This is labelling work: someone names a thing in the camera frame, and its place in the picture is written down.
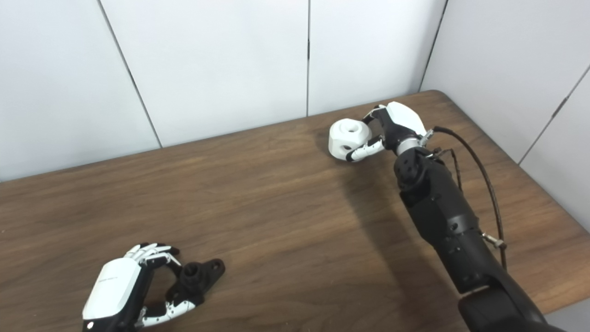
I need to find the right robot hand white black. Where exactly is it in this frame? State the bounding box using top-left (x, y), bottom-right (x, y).
top-left (346, 101), bottom-right (428, 163)

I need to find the black flanged holder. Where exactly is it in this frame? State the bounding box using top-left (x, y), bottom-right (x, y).
top-left (166, 259), bottom-right (226, 308)

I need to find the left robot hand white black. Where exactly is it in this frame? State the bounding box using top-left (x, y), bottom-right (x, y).
top-left (82, 243), bottom-right (199, 332)

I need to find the round white piece with holes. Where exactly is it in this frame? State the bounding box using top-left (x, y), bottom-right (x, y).
top-left (328, 118), bottom-right (373, 161)

